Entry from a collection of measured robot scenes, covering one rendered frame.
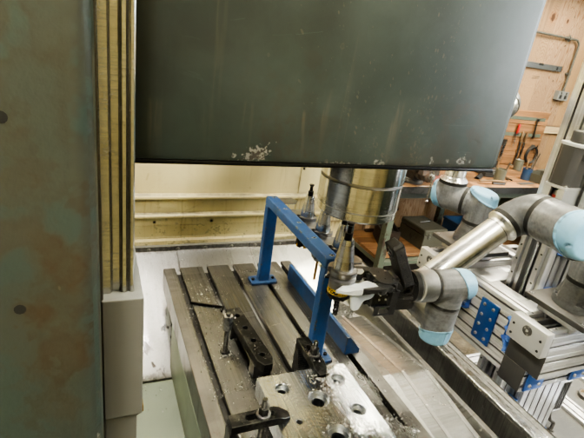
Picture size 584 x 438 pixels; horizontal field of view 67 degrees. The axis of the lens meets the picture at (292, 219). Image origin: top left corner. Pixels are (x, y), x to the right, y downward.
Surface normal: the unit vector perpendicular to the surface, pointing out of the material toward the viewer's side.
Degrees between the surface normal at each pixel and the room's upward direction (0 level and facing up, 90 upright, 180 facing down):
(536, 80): 90
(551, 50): 90
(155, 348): 24
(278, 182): 90
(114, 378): 90
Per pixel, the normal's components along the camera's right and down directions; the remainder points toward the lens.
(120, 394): 0.38, 0.38
